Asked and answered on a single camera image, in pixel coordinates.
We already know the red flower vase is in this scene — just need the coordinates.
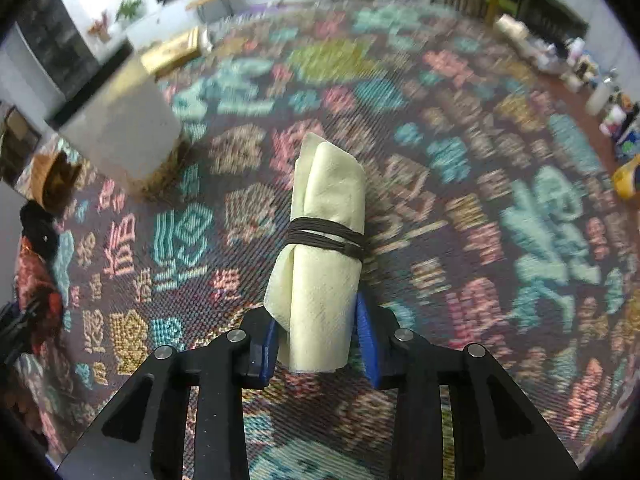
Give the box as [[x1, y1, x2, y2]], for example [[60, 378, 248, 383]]
[[88, 11, 111, 44]]

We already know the dark bookshelf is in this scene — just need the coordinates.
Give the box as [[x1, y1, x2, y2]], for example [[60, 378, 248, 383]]
[[17, 0, 100, 98]]

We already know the colourful woven tablecloth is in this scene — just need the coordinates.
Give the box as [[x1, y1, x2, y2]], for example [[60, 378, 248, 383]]
[[16, 0, 639, 479]]

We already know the clear plastic jar black lid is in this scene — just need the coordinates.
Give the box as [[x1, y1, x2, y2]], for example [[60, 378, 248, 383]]
[[46, 40, 189, 200]]

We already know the cream cloth bundle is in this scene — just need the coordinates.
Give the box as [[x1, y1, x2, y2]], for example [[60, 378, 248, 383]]
[[264, 132, 366, 373]]

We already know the brown knitted cloth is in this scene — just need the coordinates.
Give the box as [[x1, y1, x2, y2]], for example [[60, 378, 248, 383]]
[[30, 151, 81, 214]]

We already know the small wooden bench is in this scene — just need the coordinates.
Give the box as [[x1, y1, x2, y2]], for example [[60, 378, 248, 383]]
[[186, 0, 235, 24]]

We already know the black fuzzy cloth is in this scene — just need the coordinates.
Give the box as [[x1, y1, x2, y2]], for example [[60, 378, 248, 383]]
[[20, 200, 58, 261]]

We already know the red patterned fabric pouch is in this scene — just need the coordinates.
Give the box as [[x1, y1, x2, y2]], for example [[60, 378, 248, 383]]
[[16, 236, 63, 356]]

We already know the flat cardboard box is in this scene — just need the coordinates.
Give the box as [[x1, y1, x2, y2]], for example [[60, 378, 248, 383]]
[[140, 26, 209, 78]]

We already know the green potted plant left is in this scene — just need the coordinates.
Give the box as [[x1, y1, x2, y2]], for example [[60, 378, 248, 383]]
[[115, 0, 144, 23]]

